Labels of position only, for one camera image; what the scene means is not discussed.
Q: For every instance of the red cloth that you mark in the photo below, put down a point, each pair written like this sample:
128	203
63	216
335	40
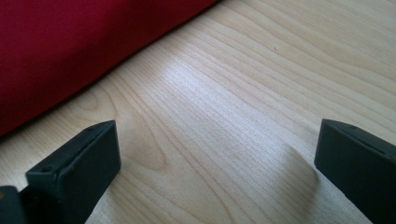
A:
62	46

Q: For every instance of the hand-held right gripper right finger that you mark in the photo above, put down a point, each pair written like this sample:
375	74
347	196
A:
358	165

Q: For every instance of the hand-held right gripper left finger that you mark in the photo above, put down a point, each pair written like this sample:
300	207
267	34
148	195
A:
81	168

